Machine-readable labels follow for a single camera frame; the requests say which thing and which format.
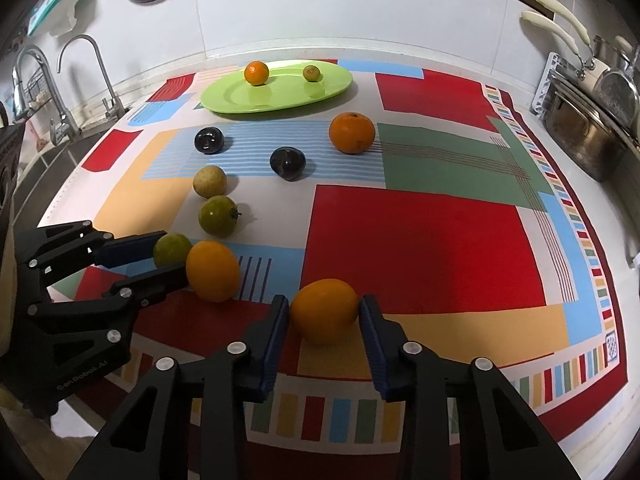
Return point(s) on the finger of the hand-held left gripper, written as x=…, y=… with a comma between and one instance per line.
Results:
x=130, y=249
x=160, y=282

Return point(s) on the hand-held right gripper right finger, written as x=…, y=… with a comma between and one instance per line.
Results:
x=372, y=347

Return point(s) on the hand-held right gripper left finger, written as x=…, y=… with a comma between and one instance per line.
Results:
x=277, y=347

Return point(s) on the green lime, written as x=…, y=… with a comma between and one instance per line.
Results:
x=171, y=249

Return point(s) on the yellow-orange citrus fruit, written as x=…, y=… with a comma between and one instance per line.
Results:
x=325, y=311
x=213, y=271

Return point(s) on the green tomato with stem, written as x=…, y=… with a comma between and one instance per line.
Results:
x=217, y=216

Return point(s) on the pale yellow round fruit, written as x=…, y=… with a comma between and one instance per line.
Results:
x=210, y=182

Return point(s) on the dark purple plum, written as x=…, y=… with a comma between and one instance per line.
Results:
x=209, y=140
x=287, y=164

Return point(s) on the green plate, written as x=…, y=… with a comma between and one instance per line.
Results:
x=280, y=96

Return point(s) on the large orange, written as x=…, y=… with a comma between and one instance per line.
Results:
x=352, y=133

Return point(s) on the colourful patterned tablecloth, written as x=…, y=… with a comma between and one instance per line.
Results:
x=425, y=245

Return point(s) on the kitchen sink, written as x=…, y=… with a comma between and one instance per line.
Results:
x=55, y=152

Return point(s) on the angular steel faucet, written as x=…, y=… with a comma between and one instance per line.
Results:
x=55, y=105

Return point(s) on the small orange mandarin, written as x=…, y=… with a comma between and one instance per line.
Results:
x=256, y=73

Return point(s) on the small speckled green fruit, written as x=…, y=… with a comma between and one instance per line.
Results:
x=311, y=73

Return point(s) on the steel pot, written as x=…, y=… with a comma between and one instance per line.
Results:
x=585, y=135

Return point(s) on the white plastic rack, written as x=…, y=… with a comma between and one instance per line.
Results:
x=547, y=85

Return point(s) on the steel mesh strainer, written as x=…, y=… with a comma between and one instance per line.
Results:
x=617, y=95

